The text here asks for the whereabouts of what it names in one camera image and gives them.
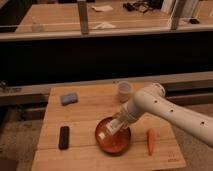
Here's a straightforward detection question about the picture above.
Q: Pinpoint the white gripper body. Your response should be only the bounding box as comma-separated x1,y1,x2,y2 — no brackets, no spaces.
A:
116,103,138,128

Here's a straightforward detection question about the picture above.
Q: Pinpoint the white plastic bottle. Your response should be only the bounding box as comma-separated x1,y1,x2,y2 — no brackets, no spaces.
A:
98,119,123,140

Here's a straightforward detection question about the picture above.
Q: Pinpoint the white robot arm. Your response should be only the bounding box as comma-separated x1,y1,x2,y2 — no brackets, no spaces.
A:
115,83,213,148

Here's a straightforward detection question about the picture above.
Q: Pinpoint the red ceramic bowl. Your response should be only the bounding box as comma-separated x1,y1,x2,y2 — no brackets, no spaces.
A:
95,117,131,155

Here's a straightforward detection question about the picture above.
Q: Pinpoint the translucent plastic cup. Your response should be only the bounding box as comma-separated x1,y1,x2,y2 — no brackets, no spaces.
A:
117,81,133,103

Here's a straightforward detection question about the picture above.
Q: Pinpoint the orange carrot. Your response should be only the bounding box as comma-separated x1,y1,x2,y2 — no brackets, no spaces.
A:
147,129,155,156

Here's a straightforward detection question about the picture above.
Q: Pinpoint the black remote control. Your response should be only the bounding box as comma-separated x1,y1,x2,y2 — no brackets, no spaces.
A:
59,126,70,150

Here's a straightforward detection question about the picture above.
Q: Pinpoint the white paper far table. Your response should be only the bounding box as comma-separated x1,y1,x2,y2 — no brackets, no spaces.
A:
91,5,113,12

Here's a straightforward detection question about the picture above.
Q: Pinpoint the small black device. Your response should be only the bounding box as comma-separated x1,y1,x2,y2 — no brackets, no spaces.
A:
189,18,200,24

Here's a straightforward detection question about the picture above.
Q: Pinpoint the metal clamp at left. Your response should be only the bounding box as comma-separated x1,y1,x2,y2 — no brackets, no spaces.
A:
0,81,21,93

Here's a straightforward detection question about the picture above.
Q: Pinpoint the white paper near rail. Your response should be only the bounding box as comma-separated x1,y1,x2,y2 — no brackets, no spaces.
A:
92,22,116,29

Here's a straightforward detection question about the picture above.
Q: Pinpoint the left metal post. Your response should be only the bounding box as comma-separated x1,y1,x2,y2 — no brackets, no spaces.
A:
77,0,89,34

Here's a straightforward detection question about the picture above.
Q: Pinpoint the metal post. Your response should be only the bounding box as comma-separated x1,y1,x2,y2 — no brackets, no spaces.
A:
170,0,186,30
77,0,89,34

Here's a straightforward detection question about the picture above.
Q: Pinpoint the black cables pile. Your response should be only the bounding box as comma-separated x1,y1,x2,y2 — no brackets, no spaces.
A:
122,0,158,14

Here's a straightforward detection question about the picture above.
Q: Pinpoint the right metal post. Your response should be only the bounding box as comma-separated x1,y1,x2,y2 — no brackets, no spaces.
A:
170,0,186,30

